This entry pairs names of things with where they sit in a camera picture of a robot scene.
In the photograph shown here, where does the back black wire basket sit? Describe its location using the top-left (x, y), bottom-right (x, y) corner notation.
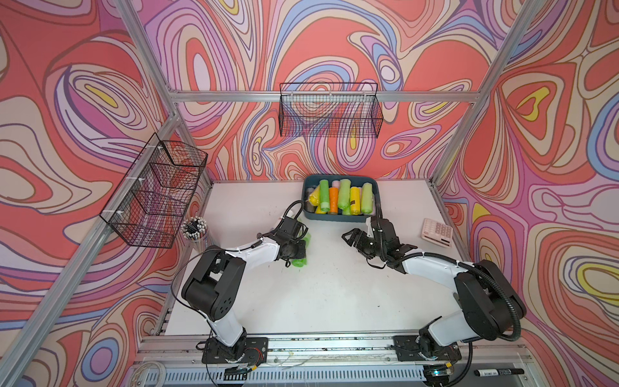
top-left (278, 81), bottom-right (384, 139)

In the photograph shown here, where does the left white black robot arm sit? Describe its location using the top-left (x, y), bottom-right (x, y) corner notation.
top-left (181, 216), bottom-right (309, 364)

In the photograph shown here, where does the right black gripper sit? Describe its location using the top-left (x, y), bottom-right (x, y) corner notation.
top-left (341, 228), bottom-right (386, 259)

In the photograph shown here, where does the teal plastic storage box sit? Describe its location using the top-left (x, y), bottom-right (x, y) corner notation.
top-left (301, 174), bottom-right (380, 223)

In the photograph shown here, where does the light green roll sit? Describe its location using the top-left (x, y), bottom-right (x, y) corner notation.
top-left (360, 182), bottom-right (374, 215)

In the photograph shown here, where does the black wire basket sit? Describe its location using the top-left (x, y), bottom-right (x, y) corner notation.
top-left (99, 134), bottom-right (208, 248)
top-left (278, 81), bottom-right (384, 139)

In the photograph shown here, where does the left black wire basket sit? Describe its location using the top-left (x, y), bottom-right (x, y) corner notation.
top-left (99, 134), bottom-right (208, 248)

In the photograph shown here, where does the clear cup of pencils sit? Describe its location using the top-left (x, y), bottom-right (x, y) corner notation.
top-left (181, 217), bottom-right (210, 253)

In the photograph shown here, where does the black marker pen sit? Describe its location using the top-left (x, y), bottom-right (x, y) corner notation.
top-left (473, 368), bottom-right (525, 377)

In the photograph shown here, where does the pink calculator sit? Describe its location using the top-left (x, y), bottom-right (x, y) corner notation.
top-left (421, 218), bottom-right (454, 248)

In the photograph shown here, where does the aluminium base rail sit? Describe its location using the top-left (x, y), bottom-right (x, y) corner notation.
top-left (123, 331), bottom-right (547, 386)

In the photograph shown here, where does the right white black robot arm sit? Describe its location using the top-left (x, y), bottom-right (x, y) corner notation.
top-left (342, 216), bottom-right (527, 361)

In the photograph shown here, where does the orange trash bag roll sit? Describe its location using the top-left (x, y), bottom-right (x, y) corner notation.
top-left (329, 186), bottom-right (339, 214)

